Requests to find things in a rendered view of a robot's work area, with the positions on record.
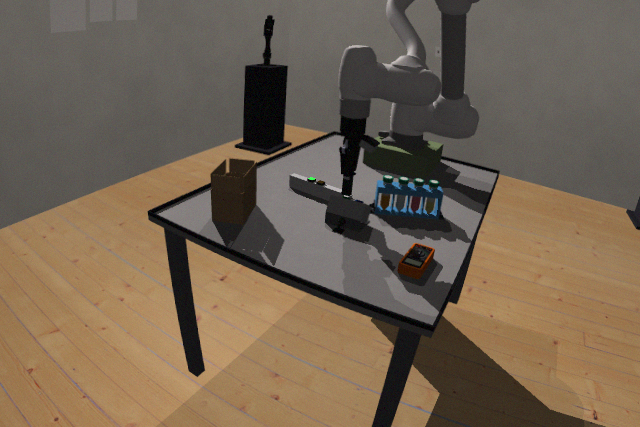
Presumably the brown cardboard box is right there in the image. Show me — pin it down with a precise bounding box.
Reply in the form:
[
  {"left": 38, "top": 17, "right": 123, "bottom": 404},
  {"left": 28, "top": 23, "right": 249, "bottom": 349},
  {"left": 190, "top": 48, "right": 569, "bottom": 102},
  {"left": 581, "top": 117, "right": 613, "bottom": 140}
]
[{"left": 211, "top": 158, "right": 257, "bottom": 225}]

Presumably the orange digital multimeter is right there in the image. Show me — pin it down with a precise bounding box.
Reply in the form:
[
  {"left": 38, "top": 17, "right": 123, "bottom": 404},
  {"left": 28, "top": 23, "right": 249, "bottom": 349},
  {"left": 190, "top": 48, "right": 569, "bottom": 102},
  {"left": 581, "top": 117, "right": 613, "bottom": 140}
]
[{"left": 397, "top": 243, "right": 435, "bottom": 279}]

